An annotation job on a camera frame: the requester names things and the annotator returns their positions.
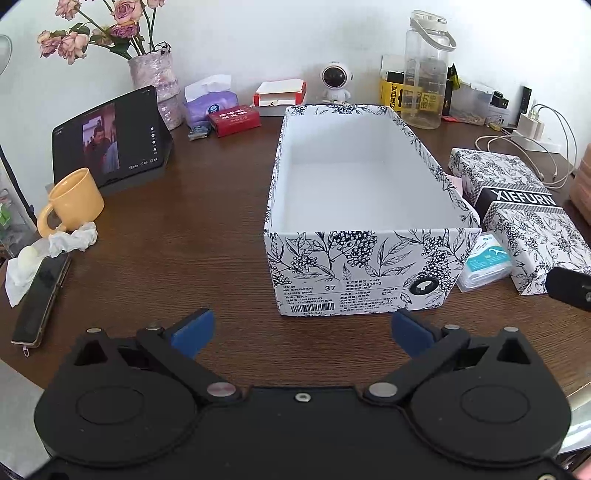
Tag yellow mug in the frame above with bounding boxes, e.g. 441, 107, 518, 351
37, 167, 106, 238

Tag dark wooden desktop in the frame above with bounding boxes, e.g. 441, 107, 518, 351
0, 99, 591, 416

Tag red rectangular box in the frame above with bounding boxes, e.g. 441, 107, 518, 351
207, 104, 262, 138

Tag white astronaut figurine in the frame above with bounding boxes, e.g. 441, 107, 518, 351
321, 61, 352, 104

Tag yellow black carton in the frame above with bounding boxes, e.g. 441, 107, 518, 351
379, 54, 462, 117

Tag studio light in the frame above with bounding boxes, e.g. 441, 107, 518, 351
0, 34, 14, 77

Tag black ink bottle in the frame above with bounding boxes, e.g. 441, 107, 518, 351
489, 91, 511, 123

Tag purple tissue pack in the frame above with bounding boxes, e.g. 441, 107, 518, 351
184, 74, 238, 126

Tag floral print storage box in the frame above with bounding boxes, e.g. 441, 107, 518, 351
263, 103, 483, 318

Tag clear plastic container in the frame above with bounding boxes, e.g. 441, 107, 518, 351
450, 80, 497, 126

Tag crumpled white tissue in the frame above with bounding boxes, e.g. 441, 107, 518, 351
4, 222, 99, 308

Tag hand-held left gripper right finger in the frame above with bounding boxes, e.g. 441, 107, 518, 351
362, 308, 536, 407

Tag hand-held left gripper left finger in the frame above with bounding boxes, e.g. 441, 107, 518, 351
69, 308, 242, 403

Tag black tablet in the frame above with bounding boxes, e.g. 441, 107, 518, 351
52, 85, 169, 188

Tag pink rose bouquet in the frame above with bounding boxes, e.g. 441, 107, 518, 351
37, 0, 171, 65

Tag pink textured vase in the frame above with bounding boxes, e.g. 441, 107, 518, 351
128, 50, 185, 132

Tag blue white floss box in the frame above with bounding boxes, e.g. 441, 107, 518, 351
456, 232, 514, 292

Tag light brown wooden object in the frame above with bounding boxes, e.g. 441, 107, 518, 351
569, 143, 591, 213

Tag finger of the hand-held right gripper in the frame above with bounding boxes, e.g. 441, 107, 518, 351
545, 265, 591, 315

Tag red white paper box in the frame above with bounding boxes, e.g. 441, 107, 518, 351
252, 79, 308, 107

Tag clear water bottle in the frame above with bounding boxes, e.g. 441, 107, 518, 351
401, 10, 458, 130

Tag white power strip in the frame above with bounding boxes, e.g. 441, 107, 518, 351
508, 129, 561, 155

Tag cosmetics organizer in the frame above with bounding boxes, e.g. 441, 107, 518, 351
0, 187, 28, 259

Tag floral print box lid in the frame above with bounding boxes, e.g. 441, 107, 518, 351
448, 147, 591, 296

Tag white charging cable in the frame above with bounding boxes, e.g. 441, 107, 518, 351
475, 134, 571, 188
531, 104, 579, 188

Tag black light stand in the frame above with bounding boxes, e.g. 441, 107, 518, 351
0, 145, 38, 229

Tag black smartphone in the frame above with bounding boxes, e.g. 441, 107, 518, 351
10, 253, 72, 349

